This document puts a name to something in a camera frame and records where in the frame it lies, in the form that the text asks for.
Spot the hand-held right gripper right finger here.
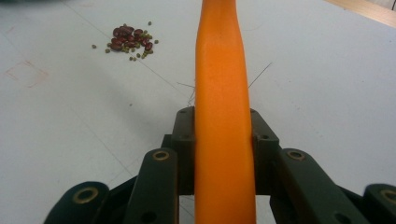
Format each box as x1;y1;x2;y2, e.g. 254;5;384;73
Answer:
250;108;280;195

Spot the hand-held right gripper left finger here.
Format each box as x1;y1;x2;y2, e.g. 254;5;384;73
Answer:
161;106;196;195

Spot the orange handled brush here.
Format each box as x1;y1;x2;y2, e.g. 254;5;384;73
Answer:
177;0;274;224

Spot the pile of red and green beans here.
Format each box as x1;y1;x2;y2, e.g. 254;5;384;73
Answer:
91;21;160;62

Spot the wooden table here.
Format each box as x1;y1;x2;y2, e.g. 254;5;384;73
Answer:
323;0;396;29

